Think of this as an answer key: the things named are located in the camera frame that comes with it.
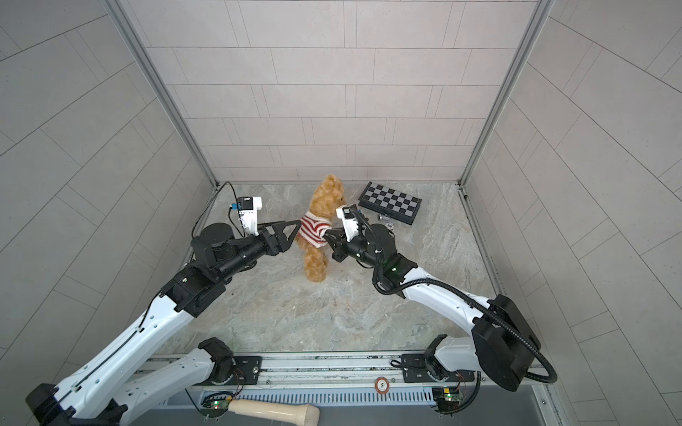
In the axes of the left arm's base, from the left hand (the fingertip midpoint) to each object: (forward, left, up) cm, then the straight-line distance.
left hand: (300, 224), depth 63 cm
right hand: (+2, -4, -9) cm, 10 cm away
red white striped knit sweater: (+3, -2, -7) cm, 8 cm away
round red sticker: (-30, -21, -32) cm, 48 cm away
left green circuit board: (-34, +21, -29) cm, 49 cm away
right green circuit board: (-33, -38, -32) cm, 59 cm away
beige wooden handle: (-35, +3, -27) cm, 45 cm away
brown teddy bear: (+10, -5, -3) cm, 12 cm away
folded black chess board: (+31, -28, -29) cm, 51 cm away
